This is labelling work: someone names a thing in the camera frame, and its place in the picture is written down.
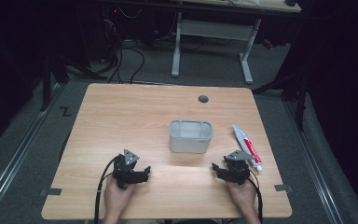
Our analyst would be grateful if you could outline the wooden desk with white legs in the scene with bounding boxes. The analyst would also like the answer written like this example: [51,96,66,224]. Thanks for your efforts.
[171,0,303,85]

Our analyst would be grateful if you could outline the black floor cables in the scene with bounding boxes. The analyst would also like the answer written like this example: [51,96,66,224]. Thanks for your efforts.
[103,12,146,85]

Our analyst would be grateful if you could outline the metal floor rail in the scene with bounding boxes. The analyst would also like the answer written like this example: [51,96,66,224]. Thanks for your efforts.
[0,83,67,220]
[282,99,347,224]

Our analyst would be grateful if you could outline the black metal stand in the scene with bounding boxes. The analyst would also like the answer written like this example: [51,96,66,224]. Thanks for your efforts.
[39,46,108,113]
[251,59,310,133]

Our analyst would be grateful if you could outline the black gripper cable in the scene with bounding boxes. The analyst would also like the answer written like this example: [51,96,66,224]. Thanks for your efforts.
[247,169,264,224]
[93,154,121,224]

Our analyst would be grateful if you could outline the white and red toothpaste tube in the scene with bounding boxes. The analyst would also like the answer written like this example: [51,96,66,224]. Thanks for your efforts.
[231,124,264,173]

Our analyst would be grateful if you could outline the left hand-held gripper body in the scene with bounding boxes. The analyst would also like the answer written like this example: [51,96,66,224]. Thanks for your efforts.
[112,148,144,190]

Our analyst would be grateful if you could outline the person's left hand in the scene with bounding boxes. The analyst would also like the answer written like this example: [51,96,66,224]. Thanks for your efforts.
[103,176,136,217]

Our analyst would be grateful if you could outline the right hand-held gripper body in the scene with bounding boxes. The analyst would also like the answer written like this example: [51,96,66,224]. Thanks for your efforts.
[223,149,256,187]

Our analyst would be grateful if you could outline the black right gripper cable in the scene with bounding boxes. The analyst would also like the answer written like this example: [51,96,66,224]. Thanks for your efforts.
[247,169,264,224]

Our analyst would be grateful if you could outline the person's right hand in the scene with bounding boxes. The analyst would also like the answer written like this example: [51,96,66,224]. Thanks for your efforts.
[226,179,258,217]

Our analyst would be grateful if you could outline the grey plastic container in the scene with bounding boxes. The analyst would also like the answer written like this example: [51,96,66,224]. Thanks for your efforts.
[168,119,214,154]

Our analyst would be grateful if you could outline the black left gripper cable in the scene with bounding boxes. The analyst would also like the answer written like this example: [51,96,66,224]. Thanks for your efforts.
[93,154,121,224]

